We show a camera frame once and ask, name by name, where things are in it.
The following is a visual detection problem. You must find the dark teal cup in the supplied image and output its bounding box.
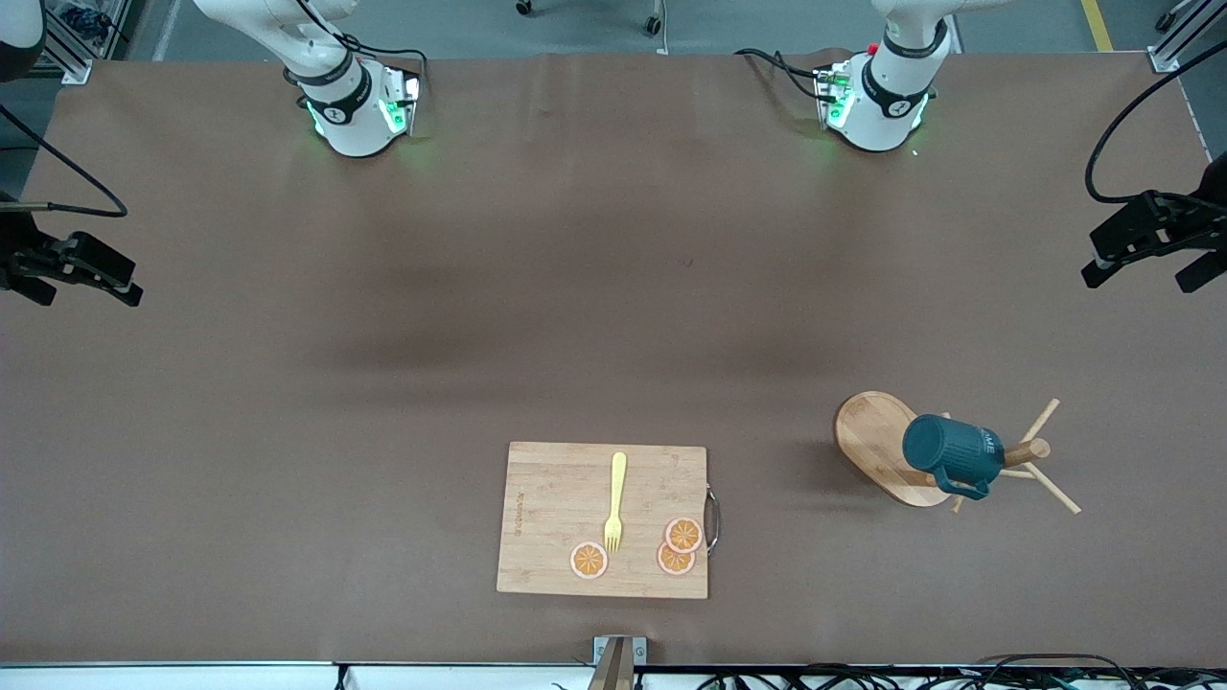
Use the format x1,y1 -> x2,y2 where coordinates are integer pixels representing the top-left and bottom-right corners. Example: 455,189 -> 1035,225
902,414 -> 1006,501

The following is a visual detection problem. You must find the black left base cable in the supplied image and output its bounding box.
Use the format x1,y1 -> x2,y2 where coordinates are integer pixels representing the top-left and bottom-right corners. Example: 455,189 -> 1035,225
736,48 -> 830,102

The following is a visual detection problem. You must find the wooden cup rack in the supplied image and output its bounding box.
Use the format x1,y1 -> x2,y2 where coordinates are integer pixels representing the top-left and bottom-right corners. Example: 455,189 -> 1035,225
834,391 -> 1082,516

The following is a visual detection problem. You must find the yellow plastic fork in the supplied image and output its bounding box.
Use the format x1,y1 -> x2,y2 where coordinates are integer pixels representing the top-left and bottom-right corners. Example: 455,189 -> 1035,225
604,452 -> 629,555

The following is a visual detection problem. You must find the black base cable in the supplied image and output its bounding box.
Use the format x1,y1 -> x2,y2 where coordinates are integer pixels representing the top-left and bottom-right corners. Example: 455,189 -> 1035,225
736,48 -> 830,102
331,34 -> 429,76

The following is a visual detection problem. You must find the black cable bundle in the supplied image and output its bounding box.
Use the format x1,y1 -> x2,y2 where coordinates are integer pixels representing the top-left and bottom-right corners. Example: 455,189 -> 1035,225
695,654 -> 1227,690

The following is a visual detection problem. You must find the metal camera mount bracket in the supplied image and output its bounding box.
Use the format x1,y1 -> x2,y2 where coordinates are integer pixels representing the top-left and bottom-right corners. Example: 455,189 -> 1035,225
587,635 -> 648,690

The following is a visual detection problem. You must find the black right base cable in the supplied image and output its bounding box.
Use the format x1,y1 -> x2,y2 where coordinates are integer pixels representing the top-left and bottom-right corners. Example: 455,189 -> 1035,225
331,34 -> 429,76

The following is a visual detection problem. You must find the bamboo cutting board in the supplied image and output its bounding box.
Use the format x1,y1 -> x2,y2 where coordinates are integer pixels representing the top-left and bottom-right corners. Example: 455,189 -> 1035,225
497,441 -> 722,600

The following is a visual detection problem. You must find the white table edge rail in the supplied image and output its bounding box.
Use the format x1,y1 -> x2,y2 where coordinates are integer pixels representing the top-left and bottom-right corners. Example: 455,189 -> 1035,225
0,661 -> 595,690

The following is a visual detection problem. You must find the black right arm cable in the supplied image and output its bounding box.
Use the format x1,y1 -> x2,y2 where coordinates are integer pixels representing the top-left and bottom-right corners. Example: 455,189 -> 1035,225
0,101 -> 128,218

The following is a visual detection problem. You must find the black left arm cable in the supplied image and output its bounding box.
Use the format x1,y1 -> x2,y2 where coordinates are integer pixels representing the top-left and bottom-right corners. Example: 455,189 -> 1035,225
1084,40 -> 1227,204

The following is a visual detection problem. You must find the aluminium frame profile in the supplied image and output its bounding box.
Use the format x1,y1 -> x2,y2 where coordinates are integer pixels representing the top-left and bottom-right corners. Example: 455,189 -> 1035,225
38,0 -> 94,85
1148,0 -> 1227,75

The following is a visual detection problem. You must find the blue cable bundle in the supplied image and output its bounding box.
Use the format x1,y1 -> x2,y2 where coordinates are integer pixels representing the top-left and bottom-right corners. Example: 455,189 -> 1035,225
53,0 -> 111,39

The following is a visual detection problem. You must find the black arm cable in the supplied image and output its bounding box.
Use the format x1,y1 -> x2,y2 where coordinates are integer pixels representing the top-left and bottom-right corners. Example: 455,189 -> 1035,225
0,101 -> 128,218
1084,40 -> 1227,204

